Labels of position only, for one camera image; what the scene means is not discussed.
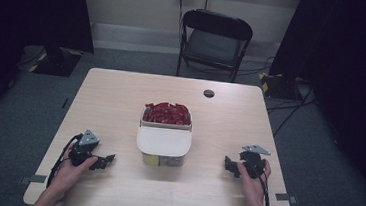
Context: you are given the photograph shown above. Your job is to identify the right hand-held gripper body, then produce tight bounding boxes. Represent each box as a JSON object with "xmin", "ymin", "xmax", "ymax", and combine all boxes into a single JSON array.
[{"xmin": 237, "ymin": 143, "xmax": 273, "ymax": 181}]

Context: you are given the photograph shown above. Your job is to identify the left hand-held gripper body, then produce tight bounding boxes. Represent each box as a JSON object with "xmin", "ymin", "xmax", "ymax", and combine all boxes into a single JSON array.
[{"xmin": 67, "ymin": 127, "xmax": 102, "ymax": 170}]

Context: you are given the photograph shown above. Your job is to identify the white storage box with drawer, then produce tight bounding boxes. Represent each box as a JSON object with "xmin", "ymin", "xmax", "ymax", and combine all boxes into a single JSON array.
[{"xmin": 133, "ymin": 99, "xmax": 196, "ymax": 170}]

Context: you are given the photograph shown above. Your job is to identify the person's right hand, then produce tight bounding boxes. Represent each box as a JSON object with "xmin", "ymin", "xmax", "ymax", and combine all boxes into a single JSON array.
[{"xmin": 232, "ymin": 156, "xmax": 273, "ymax": 206}]

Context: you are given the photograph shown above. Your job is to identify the person's left hand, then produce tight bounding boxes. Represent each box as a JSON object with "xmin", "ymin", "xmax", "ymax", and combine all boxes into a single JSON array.
[{"xmin": 49, "ymin": 139, "xmax": 100, "ymax": 204}]

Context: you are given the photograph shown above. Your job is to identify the small yellow-lidded cup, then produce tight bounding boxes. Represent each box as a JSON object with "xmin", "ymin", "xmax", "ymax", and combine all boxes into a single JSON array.
[{"xmin": 141, "ymin": 153, "xmax": 160, "ymax": 167}]

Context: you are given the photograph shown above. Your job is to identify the grey tape strip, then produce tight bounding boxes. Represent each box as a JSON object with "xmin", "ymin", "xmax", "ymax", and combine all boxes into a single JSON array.
[
  {"xmin": 18, "ymin": 172, "xmax": 48, "ymax": 186},
  {"xmin": 274, "ymin": 191, "xmax": 298, "ymax": 205}
]

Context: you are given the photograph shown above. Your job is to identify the black yellow-striped stand base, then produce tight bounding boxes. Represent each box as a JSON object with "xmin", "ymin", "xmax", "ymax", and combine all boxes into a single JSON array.
[
  {"xmin": 257, "ymin": 71, "xmax": 306, "ymax": 102},
  {"xmin": 27, "ymin": 43, "xmax": 84, "ymax": 79}
]

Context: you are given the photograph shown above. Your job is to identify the black folding chair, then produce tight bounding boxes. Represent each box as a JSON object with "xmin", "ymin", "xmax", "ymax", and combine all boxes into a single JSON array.
[{"xmin": 175, "ymin": 7, "xmax": 256, "ymax": 86}]

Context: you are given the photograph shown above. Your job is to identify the black curtain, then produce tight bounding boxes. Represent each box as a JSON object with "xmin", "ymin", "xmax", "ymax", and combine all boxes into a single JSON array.
[
  {"xmin": 0, "ymin": 0, "xmax": 100, "ymax": 143},
  {"xmin": 257, "ymin": 0, "xmax": 366, "ymax": 206}
]

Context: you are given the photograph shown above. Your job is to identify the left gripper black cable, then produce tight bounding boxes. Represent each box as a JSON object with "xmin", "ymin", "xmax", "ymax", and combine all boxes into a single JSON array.
[{"xmin": 45, "ymin": 131, "xmax": 84, "ymax": 192}]

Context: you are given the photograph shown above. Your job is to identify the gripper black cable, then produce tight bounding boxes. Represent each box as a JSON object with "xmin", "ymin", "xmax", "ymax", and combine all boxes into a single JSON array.
[
  {"xmin": 45, "ymin": 131, "xmax": 84, "ymax": 192},
  {"xmin": 255, "ymin": 171, "xmax": 274, "ymax": 206}
]

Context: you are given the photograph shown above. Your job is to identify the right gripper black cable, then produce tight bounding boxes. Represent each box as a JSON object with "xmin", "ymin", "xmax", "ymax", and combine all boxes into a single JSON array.
[{"xmin": 255, "ymin": 171, "xmax": 274, "ymax": 206}]

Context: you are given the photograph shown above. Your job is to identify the black floor cables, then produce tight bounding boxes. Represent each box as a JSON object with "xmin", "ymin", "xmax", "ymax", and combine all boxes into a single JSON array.
[{"xmin": 262, "ymin": 81, "xmax": 319, "ymax": 142}]

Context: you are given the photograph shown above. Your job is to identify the black socket cable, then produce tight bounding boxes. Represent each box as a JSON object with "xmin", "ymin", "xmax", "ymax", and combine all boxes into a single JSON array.
[{"xmin": 174, "ymin": 0, "xmax": 188, "ymax": 46}]

